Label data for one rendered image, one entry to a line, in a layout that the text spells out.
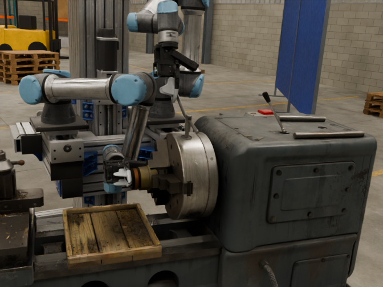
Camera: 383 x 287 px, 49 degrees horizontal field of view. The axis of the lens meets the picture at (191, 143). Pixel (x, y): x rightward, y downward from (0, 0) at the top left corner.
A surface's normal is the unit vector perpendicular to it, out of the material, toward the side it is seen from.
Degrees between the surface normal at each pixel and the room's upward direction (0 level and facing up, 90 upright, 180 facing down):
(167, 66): 75
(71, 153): 90
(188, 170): 63
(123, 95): 89
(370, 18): 90
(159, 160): 55
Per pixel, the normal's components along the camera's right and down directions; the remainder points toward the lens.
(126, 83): -0.15, 0.26
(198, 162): 0.30, -0.34
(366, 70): -0.82, 0.11
